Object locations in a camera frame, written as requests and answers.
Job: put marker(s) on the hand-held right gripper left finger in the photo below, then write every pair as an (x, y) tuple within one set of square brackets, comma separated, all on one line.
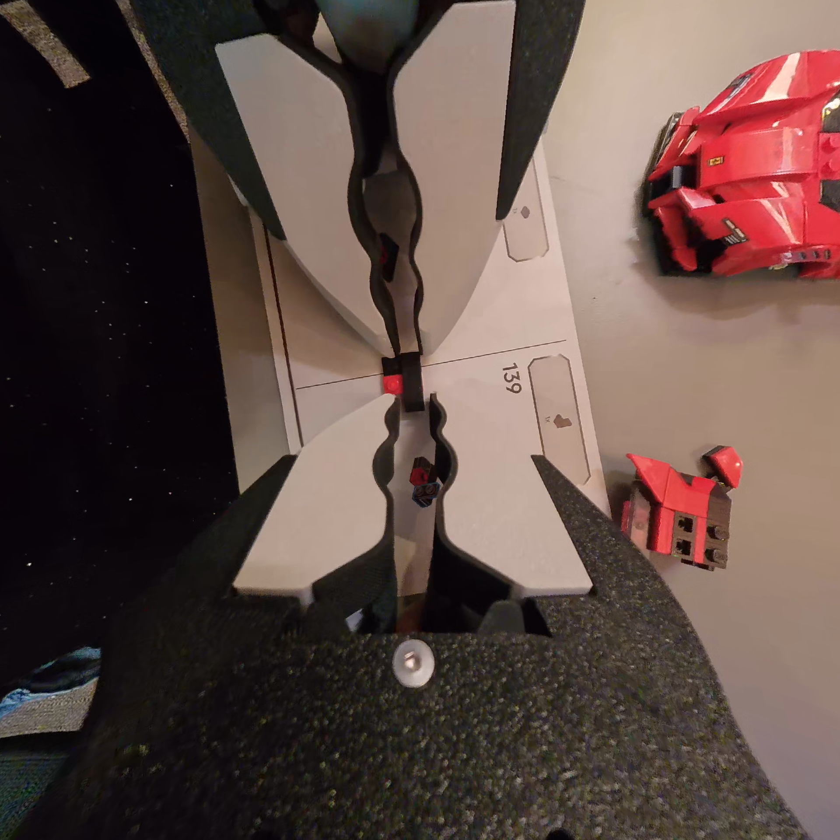
[(315, 525)]

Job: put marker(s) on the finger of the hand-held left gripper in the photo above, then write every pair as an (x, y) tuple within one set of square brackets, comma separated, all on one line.
[(460, 145), (295, 145)]

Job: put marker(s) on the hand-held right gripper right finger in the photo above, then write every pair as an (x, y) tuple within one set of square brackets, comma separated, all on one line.
[(512, 525)]

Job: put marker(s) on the small red square lego piece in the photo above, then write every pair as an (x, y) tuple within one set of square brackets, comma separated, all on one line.
[(391, 383)]

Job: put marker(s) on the lego instruction booklet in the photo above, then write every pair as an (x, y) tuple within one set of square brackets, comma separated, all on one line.
[(525, 302)]

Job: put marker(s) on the red black green lego assembly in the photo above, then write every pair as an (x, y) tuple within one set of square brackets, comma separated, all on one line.
[(683, 519)]

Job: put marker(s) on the black lego bar piece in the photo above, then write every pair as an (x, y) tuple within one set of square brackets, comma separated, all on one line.
[(412, 381)]

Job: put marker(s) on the red lego car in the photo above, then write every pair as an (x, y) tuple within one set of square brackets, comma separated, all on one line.
[(761, 171)]

